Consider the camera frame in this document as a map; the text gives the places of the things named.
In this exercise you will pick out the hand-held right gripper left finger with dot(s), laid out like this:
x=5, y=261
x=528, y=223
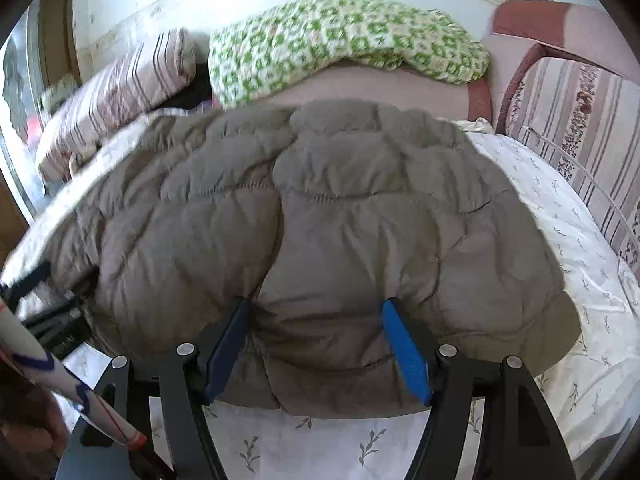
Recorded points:
x=227, y=350

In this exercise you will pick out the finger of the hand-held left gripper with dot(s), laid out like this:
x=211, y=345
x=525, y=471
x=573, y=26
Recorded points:
x=30, y=280

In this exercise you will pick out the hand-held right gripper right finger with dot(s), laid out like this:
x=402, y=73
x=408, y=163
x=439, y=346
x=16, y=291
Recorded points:
x=407, y=355

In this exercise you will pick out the grey hooded puffer jacket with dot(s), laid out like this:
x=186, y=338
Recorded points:
x=325, y=210

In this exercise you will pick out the white blue-patterned sleeve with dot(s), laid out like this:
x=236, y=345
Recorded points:
x=60, y=375

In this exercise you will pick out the white leaf-print quilt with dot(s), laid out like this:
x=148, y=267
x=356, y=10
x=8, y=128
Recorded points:
x=550, y=260

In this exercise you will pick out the pale floral cloth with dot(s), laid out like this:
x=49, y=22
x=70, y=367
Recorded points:
x=60, y=91

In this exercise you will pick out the striped floral pillow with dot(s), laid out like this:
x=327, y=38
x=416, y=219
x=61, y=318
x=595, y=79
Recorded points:
x=115, y=90
x=575, y=110

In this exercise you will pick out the green checkered pillow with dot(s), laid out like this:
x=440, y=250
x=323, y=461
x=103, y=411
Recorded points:
x=325, y=35

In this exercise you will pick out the pink padded headboard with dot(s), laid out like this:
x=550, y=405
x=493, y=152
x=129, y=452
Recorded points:
x=525, y=25

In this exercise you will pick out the wooden window frame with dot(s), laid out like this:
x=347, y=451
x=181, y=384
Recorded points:
x=57, y=45

